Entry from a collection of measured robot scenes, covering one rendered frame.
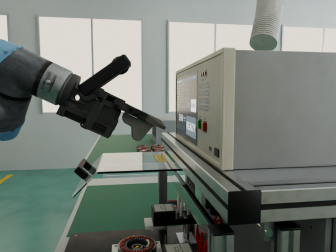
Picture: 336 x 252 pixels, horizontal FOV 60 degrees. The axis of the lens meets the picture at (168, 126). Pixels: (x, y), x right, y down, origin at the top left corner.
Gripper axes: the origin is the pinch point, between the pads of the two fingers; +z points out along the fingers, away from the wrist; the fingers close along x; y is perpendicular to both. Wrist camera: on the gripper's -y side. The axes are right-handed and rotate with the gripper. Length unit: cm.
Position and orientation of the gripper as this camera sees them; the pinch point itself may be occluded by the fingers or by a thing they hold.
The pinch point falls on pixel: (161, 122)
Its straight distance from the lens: 61.5
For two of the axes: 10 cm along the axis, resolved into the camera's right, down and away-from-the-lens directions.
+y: -4.3, 9.0, 0.2
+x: 1.5, 0.9, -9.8
